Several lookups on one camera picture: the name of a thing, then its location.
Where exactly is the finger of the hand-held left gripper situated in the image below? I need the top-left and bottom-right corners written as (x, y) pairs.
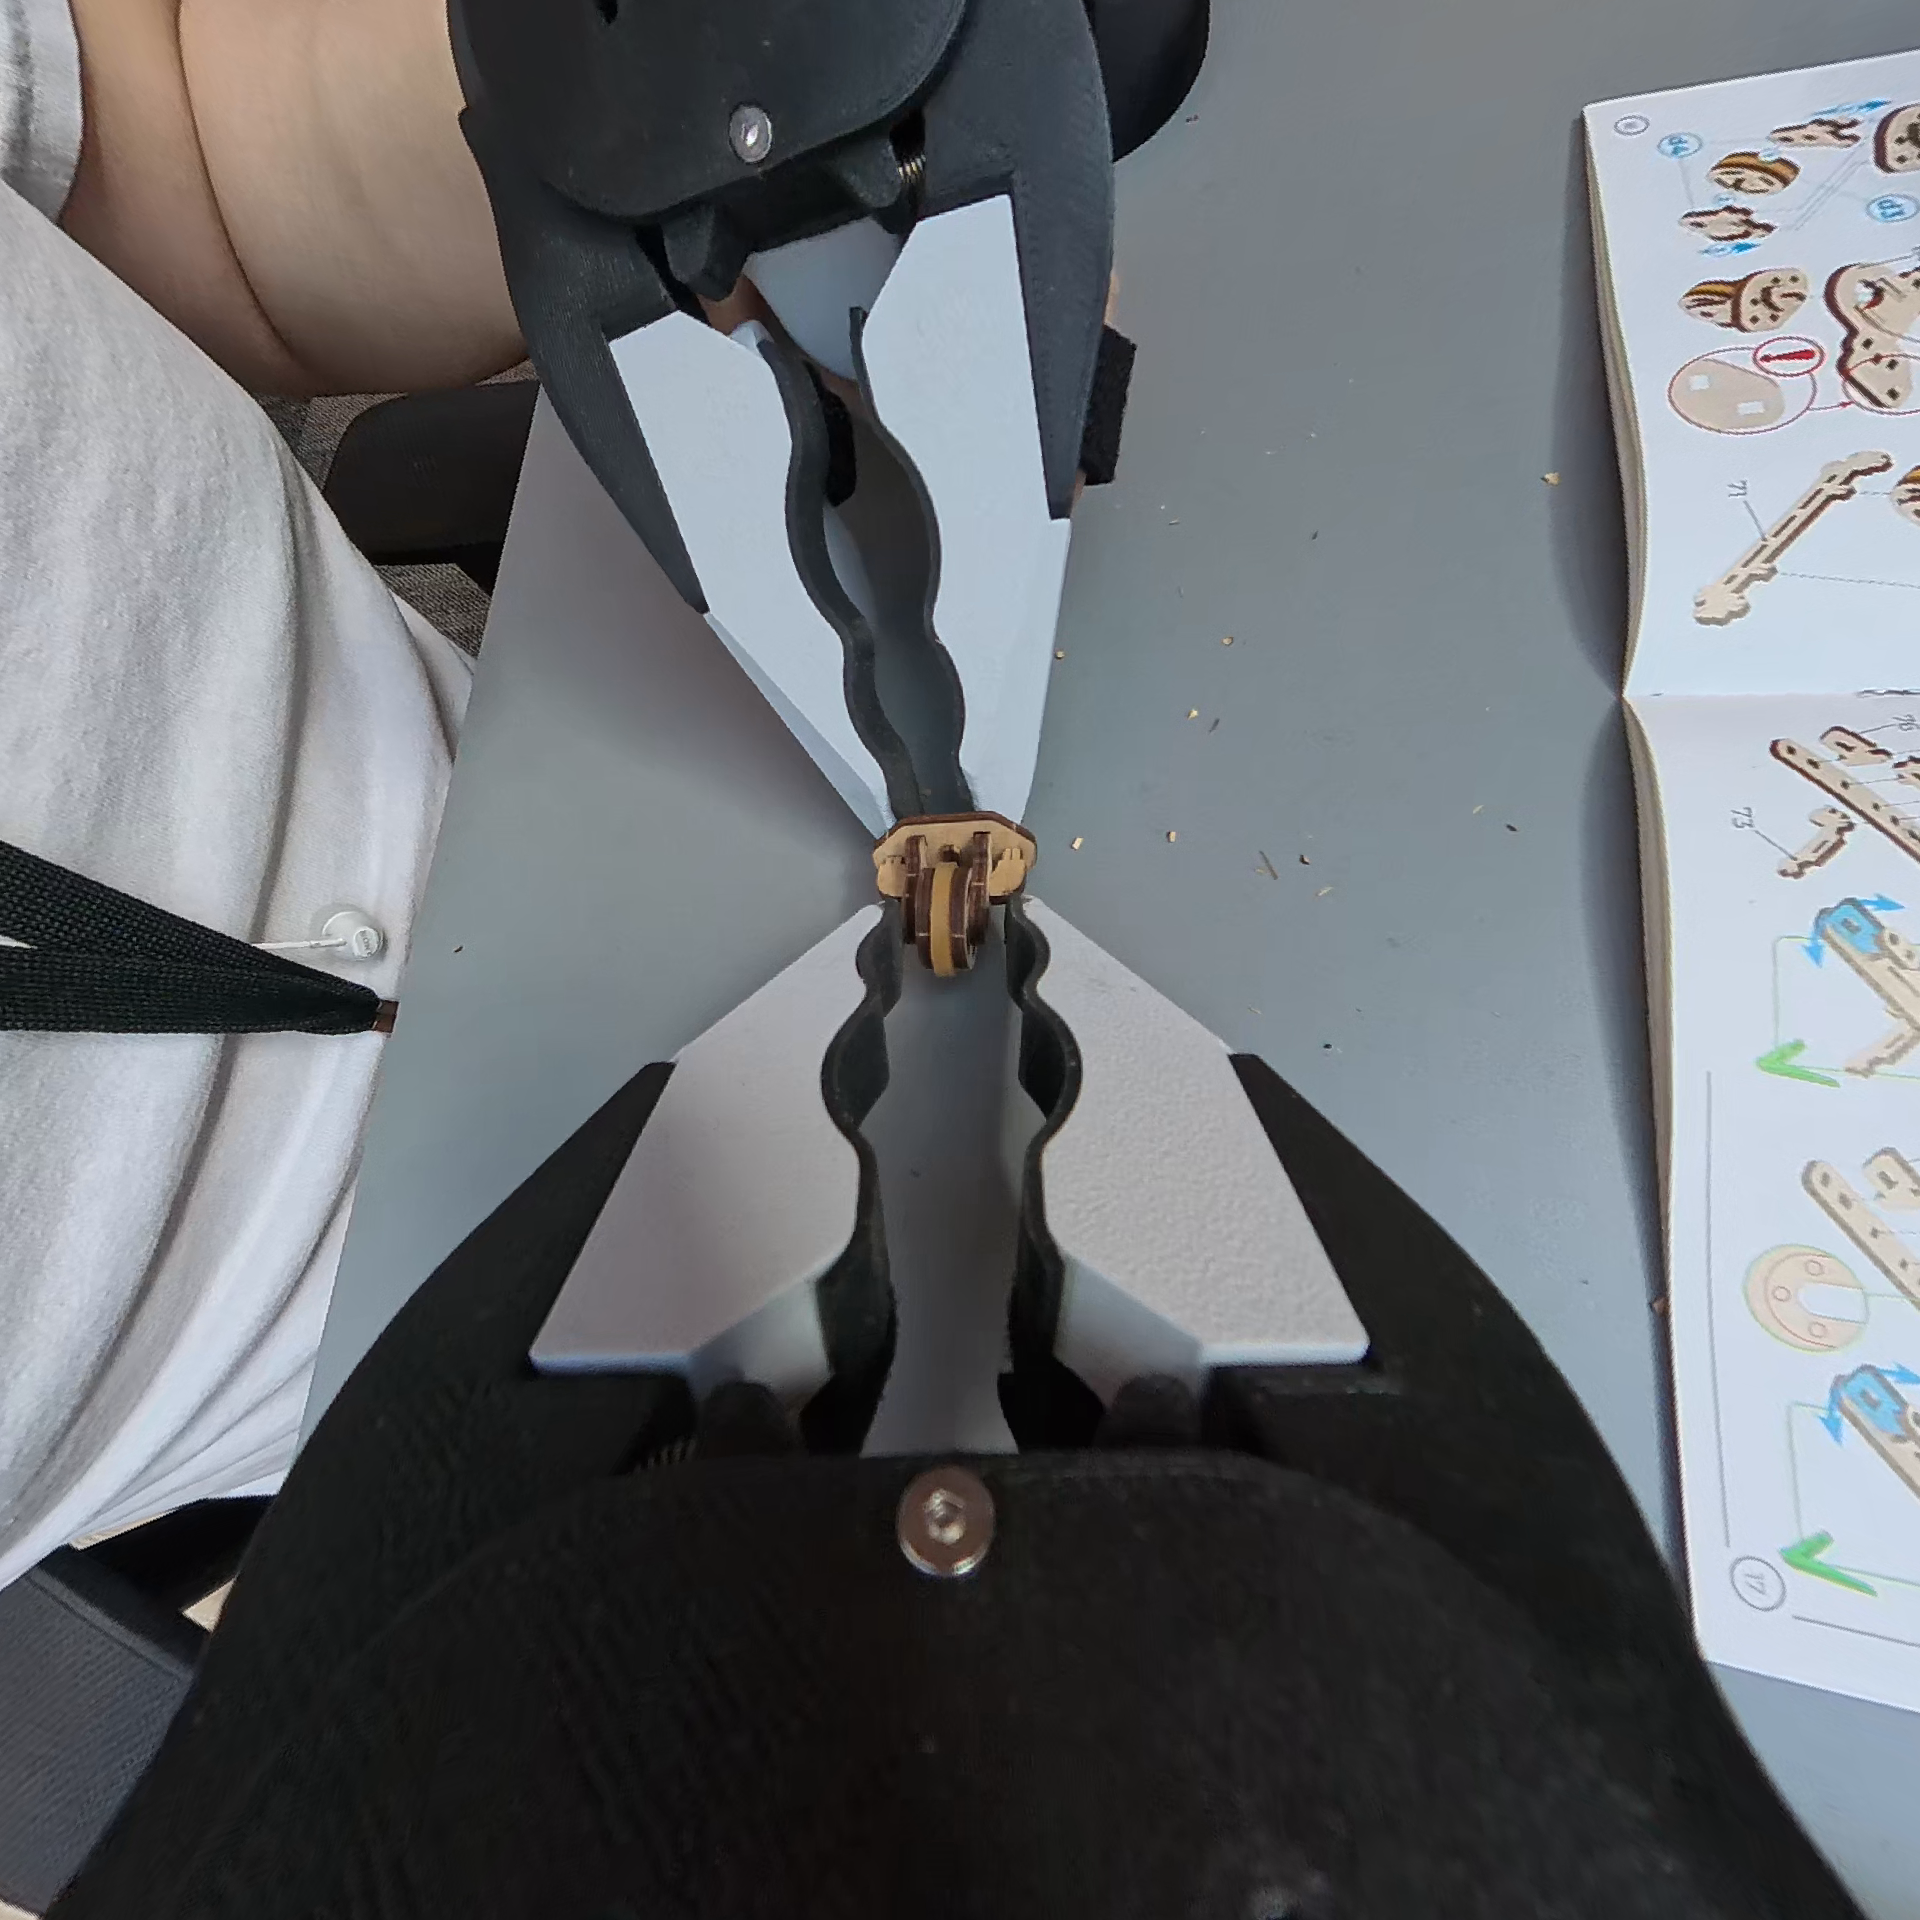
top-left (604, 307), bottom-right (933, 836)
top-left (847, 193), bottom-right (1076, 801)

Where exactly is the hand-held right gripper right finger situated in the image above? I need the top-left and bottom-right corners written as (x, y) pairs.
top-left (997, 895), bottom-right (1376, 1453)

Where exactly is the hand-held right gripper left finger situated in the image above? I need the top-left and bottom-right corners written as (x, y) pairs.
top-left (528, 900), bottom-right (905, 1453)

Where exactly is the wooden wheel puzzle assembly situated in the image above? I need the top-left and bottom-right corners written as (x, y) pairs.
top-left (873, 810), bottom-right (1040, 985)

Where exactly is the person's left forearm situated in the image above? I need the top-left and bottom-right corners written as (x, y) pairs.
top-left (56, 0), bottom-right (529, 401)

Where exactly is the grey desk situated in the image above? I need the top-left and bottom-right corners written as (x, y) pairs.
top-left (292, 0), bottom-right (1920, 1920)

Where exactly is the white shirt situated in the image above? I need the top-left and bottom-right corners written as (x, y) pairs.
top-left (0, 0), bottom-right (477, 1596)

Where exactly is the illustrated instruction booklet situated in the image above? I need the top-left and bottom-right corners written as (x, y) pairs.
top-left (1581, 49), bottom-right (1920, 1714)

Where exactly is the black lanyard strap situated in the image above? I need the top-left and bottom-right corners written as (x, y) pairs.
top-left (0, 836), bottom-right (401, 1041)

